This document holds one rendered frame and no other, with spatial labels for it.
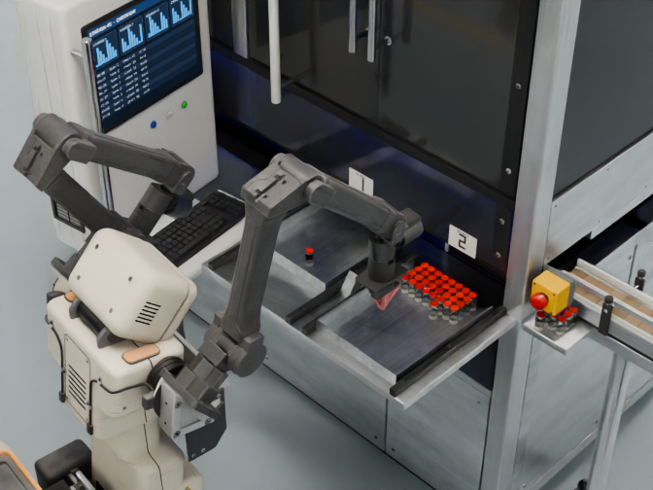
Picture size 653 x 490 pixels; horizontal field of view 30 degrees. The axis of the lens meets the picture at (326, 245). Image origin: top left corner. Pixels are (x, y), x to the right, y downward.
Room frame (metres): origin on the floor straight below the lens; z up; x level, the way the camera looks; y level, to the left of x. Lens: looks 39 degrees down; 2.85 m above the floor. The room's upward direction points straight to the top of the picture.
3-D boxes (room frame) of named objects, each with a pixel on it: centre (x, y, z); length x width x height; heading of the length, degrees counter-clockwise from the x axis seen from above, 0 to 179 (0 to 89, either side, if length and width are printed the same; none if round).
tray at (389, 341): (2.17, -0.19, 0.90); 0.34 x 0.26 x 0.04; 134
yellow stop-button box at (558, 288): (2.16, -0.53, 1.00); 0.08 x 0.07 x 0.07; 135
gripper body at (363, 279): (2.00, -0.12, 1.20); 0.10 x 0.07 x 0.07; 134
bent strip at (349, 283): (2.24, -0.02, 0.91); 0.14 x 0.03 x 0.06; 134
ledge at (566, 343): (2.18, -0.57, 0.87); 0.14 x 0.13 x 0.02; 135
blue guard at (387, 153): (2.91, 0.26, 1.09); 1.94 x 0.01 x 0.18; 45
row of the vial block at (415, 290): (2.23, -0.25, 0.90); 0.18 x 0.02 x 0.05; 44
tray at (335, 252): (2.49, -0.03, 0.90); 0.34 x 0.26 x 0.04; 135
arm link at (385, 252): (2.00, -0.12, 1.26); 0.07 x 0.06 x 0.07; 134
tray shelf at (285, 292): (2.32, -0.10, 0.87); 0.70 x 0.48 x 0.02; 45
